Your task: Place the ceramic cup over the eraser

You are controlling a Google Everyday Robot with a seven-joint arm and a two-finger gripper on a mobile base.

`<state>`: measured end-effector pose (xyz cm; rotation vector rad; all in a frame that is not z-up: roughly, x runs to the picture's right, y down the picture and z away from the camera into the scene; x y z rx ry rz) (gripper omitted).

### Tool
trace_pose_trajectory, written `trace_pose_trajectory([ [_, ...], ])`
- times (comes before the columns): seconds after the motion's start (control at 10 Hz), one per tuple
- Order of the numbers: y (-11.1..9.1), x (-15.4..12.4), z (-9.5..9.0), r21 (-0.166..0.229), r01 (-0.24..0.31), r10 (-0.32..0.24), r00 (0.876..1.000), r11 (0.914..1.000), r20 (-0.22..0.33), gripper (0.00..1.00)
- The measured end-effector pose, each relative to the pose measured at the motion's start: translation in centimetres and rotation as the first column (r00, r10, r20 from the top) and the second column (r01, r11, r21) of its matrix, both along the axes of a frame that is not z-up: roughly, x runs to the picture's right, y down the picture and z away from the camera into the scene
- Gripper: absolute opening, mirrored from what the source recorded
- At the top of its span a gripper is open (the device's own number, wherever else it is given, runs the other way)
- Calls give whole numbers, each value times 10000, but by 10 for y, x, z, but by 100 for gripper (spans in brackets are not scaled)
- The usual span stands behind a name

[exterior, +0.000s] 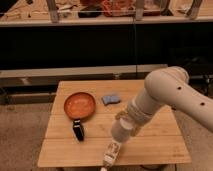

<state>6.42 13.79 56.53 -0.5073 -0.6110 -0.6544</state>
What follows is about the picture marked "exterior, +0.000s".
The wooden work table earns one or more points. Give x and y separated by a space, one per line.
159 142

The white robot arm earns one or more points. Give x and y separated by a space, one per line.
166 86

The orange frying pan black handle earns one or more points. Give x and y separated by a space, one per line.
78 106

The long workbench with clutter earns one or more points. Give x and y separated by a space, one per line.
103 12

